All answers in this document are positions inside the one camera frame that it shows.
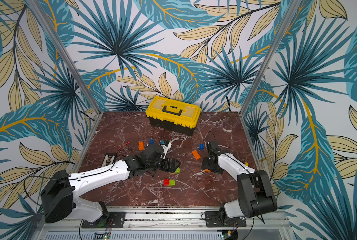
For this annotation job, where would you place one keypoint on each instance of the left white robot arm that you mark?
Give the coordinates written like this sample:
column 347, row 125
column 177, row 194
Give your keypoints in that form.
column 61, row 197

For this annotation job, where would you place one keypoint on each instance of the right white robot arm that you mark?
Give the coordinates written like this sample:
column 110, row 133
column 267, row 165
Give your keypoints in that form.
column 255, row 193

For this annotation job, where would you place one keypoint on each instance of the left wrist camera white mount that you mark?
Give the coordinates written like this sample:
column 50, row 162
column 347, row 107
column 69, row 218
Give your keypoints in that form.
column 166, row 145

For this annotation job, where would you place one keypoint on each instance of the green 2x2 brick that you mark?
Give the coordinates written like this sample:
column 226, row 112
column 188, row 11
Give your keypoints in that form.
column 177, row 170

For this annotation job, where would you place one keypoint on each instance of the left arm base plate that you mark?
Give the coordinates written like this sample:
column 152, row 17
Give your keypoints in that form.
column 112, row 219

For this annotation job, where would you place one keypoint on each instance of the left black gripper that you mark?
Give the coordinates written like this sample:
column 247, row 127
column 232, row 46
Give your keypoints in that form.
column 167, row 168

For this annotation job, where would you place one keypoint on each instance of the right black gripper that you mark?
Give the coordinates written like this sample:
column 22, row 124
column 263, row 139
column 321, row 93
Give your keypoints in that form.
column 210, row 163

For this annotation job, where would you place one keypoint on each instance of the aluminium front rail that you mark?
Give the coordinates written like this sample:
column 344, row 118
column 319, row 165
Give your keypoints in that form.
column 169, row 223

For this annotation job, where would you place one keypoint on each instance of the yellow black toolbox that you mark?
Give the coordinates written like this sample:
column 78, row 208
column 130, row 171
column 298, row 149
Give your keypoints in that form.
column 173, row 115

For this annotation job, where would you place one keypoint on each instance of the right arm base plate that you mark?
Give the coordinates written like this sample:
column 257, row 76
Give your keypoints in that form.
column 218, row 219

